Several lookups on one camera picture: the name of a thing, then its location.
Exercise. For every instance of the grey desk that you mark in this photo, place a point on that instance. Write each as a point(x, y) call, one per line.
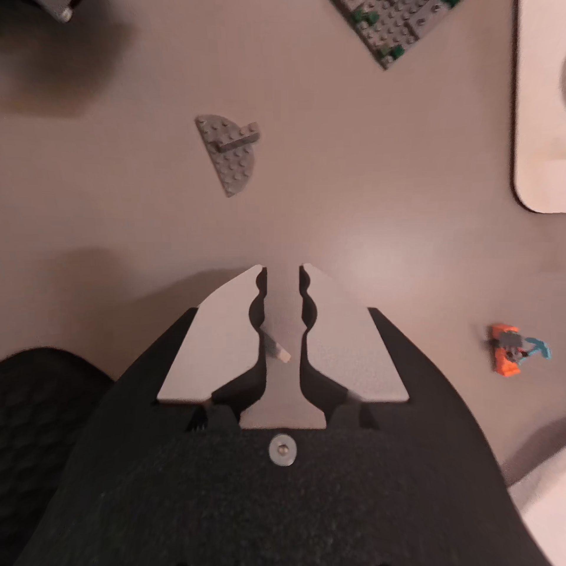
point(353, 199)

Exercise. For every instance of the long grey toy brick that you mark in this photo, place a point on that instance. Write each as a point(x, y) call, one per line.
point(277, 349)

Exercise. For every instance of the orange toy minifigure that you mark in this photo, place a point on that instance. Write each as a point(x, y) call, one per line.
point(508, 349)

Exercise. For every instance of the grey studded baseplate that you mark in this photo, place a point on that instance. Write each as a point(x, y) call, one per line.
point(389, 26)

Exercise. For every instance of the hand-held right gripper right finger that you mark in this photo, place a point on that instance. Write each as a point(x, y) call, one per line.
point(353, 349)

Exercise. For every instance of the white plastic bag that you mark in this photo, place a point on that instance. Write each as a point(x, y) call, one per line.
point(544, 499)

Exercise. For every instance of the grey half-round studded plate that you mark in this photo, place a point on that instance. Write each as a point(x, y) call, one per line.
point(230, 163)

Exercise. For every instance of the small grey toy plate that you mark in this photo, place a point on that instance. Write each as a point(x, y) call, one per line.
point(238, 139)

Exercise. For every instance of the grey square plate piece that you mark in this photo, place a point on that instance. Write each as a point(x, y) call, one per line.
point(57, 6)

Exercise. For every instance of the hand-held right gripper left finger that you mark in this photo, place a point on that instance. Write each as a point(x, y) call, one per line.
point(212, 349)

